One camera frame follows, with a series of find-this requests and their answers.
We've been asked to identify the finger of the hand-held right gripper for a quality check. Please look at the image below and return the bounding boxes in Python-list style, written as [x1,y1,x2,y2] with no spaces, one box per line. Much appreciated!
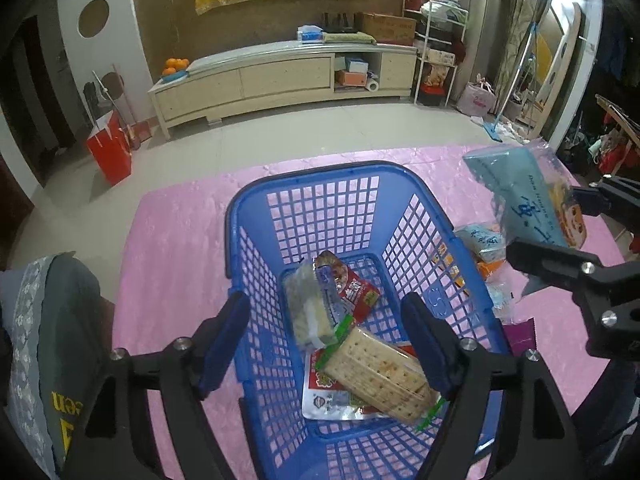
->
[505,240,640,358]
[571,175,640,233]

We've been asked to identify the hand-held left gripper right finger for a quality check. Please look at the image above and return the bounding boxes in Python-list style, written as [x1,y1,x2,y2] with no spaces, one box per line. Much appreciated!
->
[400,292,583,480]

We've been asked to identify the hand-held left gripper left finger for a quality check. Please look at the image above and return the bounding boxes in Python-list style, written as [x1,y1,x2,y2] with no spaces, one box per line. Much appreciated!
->
[65,291,252,480]

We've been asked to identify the clear cracker packet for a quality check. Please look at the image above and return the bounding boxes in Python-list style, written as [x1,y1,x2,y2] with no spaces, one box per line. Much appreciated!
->
[314,327,443,426]

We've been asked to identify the light blue cartoon snack packet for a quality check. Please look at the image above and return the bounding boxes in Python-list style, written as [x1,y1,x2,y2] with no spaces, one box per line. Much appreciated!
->
[462,141,588,251]

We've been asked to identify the green-edged white candy packet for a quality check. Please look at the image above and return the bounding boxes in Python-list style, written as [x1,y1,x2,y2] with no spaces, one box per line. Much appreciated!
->
[282,260,353,351]

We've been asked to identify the small red snack packet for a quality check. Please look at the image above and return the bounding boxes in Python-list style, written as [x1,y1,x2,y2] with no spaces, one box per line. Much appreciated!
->
[314,251,381,326]

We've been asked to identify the large white red snack packet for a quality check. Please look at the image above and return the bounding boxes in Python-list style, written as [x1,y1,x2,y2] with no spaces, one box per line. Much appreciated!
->
[301,347,401,421]

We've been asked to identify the blue plastic basket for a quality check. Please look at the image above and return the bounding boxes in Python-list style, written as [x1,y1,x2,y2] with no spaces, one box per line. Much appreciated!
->
[224,160,516,480]

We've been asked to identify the orange snack packet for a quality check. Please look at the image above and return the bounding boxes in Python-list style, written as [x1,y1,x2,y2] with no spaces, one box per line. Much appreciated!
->
[475,257,511,281]

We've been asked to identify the purple snack packet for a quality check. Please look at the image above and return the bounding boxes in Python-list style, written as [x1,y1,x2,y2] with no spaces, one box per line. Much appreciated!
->
[502,317,536,356]

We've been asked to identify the wooden drying rack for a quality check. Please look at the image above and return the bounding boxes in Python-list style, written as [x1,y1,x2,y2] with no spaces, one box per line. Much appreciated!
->
[595,92,640,161]

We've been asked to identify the pale blue snack packet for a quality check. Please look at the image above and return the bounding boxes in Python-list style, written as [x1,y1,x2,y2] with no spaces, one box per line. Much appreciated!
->
[452,223,506,263]

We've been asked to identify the pink quilted tablecloth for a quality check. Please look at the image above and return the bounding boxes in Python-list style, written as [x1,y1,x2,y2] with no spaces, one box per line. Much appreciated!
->
[112,144,613,480]

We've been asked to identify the arched floor mirror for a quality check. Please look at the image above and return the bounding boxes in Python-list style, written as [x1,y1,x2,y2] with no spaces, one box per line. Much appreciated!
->
[520,0,583,136]

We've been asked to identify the pink plastic bag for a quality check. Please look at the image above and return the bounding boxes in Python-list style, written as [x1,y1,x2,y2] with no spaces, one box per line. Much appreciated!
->
[457,80,498,118]

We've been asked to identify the patterned beige curtain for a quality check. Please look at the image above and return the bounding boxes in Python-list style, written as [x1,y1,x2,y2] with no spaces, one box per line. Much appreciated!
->
[497,0,546,111]

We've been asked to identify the silver standing air conditioner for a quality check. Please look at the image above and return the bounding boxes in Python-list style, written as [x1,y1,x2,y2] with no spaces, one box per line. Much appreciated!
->
[462,0,506,96]

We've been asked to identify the red paper bag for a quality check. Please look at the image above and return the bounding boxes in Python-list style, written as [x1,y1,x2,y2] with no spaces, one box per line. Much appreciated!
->
[85,112,133,186]

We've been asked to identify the white metal rack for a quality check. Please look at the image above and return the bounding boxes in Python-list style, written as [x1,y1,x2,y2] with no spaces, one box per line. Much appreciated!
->
[401,0,471,107]

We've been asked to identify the broom and dustpan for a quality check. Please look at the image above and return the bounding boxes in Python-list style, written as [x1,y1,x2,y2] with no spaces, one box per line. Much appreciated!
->
[92,62,141,151]

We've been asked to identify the beige television cabinet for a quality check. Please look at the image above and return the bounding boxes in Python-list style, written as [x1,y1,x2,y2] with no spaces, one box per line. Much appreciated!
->
[148,40,418,140]

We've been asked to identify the brown cardboard box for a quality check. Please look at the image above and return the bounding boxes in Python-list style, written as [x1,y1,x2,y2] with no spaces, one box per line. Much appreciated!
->
[356,12,417,46]

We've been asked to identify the green folded cloth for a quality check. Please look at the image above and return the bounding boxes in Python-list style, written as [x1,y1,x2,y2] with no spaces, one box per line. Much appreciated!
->
[322,31,377,45]

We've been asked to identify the black router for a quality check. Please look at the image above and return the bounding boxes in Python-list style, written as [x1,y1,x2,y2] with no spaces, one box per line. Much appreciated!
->
[322,11,357,31]

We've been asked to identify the blue-handled mop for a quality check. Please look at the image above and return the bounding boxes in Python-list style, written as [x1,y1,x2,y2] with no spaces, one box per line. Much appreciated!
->
[482,10,543,143]

